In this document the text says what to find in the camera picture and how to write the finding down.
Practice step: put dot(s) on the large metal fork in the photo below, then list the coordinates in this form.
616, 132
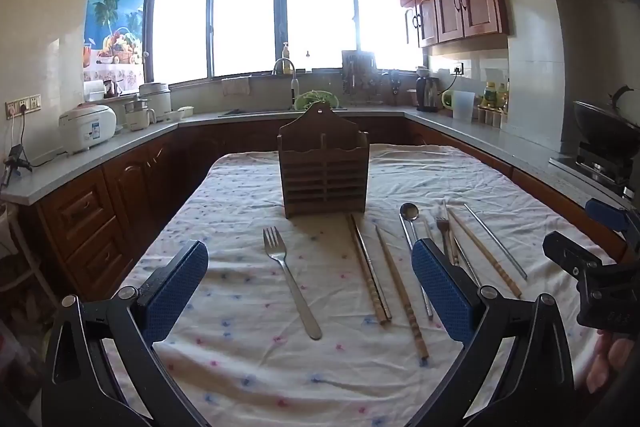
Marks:
287, 267

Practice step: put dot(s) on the condiment bottles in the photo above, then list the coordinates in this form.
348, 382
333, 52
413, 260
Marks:
492, 102

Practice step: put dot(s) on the small metal fork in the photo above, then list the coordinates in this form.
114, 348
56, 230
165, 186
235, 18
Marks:
442, 227

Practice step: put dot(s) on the yellow dish soap bottle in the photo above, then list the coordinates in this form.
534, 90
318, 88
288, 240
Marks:
286, 53

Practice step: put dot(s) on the white steamer pot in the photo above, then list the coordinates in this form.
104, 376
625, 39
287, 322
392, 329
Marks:
155, 94

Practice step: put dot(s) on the metal chopstick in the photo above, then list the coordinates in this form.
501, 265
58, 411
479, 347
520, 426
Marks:
495, 241
467, 264

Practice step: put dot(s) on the dish drying rack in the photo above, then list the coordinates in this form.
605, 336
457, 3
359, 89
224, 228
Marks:
360, 77

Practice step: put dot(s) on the triple white wall socket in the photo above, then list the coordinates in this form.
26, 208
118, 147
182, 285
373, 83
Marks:
22, 106

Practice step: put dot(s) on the metal spoon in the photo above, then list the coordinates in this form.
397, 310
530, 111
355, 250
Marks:
409, 211

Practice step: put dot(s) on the black electric kettle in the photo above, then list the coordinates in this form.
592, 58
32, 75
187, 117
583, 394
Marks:
428, 96

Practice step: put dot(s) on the white rice cooker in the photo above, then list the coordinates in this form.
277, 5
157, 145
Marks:
87, 127

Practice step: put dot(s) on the white dotted tablecloth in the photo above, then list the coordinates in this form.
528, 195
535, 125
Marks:
240, 357

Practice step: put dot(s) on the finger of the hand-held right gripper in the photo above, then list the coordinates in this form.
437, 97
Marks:
570, 253
606, 213

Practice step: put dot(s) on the hanging dish towel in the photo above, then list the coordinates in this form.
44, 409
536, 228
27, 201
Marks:
236, 86

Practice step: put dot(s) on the kitchen window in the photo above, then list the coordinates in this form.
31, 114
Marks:
250, 22

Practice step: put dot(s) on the dark wooden chopstick pair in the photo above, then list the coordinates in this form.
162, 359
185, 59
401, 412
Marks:
379, 287

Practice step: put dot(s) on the small white bowls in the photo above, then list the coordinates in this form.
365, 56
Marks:
180, 113

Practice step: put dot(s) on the white plastic pitcher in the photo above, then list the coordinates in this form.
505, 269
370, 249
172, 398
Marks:
462, 106

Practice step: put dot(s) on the white bowl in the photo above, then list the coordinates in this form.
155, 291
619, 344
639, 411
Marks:
422, 72

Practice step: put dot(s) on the black device on stand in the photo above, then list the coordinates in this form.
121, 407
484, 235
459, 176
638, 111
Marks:
15, 159

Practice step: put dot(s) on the person's right hand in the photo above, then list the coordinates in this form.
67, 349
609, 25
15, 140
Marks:
607, 362

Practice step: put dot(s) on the black wok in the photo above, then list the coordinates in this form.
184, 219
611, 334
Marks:
605, 122

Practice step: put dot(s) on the chrome kitchen faucet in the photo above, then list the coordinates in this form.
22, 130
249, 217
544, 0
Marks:
294, 84

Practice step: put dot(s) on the green colander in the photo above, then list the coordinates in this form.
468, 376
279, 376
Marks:
317, 99

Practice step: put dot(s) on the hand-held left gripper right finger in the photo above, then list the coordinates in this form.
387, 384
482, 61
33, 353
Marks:
440, 292

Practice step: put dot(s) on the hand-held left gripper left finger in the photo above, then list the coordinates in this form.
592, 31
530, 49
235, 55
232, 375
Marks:
177, 289

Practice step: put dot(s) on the small white electric pot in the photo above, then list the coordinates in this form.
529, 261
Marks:
139, 117

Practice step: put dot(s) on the wooden lower kitchen cabinets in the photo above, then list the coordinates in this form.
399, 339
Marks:
125, 187

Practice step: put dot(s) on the gas stove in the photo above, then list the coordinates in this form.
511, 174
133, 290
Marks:
597, 164

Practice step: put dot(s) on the kitchen sink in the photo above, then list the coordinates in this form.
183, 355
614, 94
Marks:
250, 112

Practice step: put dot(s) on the brown jug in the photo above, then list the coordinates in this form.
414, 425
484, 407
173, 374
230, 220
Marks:
114, 88

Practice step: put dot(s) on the tropical fruit wall poster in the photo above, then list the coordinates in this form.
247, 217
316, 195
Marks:
115, 22

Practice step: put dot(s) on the wooden utensil holder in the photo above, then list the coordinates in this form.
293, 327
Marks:
322, 167

